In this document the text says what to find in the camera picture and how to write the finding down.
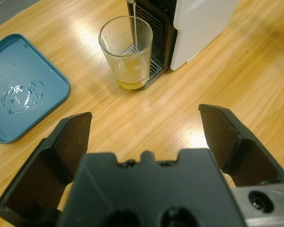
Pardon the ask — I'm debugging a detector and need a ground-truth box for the metal drip tray grate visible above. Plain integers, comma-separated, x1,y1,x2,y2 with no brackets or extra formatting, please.
120,4,178,90

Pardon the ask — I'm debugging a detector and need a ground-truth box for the teal plastic tray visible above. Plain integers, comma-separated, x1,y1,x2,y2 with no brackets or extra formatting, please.
0,34,71,144

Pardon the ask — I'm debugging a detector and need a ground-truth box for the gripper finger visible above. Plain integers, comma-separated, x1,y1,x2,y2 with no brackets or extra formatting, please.
198,104,284,190
0,112,93,227

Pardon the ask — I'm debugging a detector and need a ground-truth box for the clear drinking glass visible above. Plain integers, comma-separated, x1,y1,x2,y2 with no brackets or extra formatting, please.
98,16,154,90

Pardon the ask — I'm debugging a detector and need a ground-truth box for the white capsule coffee machine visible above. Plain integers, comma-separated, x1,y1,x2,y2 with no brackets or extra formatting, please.
126,0,240,71

